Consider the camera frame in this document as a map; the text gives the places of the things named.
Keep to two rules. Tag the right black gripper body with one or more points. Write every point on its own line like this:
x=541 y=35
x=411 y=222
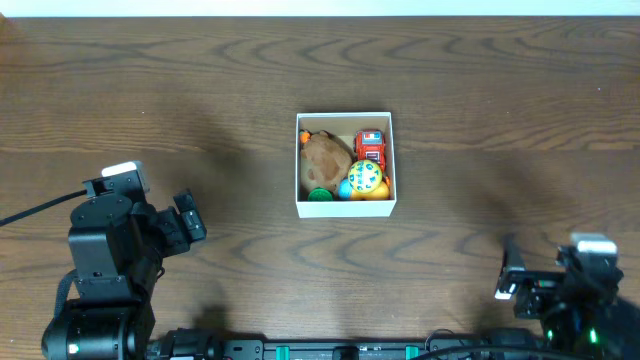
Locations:
x=542 y=287

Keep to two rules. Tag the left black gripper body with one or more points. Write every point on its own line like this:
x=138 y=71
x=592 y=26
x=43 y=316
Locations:
x=188 y=220

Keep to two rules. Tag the yellow rubber duck toy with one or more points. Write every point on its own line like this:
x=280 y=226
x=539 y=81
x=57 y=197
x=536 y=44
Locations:
x=381 y=193

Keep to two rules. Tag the green knitted ball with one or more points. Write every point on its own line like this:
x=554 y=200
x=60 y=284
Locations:
x=320 y=195

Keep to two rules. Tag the brown plush toy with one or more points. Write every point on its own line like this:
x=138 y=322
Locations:
x=324 y=161

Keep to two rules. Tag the yellow blue patterned ball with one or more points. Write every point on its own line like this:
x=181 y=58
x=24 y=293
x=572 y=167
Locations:
x=365 y=176

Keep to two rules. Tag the red toy fire truck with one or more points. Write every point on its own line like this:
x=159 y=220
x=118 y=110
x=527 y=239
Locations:
x=369 y=144

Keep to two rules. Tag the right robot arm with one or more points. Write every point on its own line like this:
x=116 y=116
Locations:
x=579 y=309

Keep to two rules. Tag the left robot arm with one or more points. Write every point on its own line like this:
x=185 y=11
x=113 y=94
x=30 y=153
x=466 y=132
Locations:
x=118 y=242

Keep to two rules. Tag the white cardboard box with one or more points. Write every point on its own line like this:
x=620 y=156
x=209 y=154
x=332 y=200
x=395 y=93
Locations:
x=344 y=127

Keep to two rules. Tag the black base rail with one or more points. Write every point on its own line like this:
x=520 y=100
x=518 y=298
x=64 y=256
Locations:
x=441 y=344

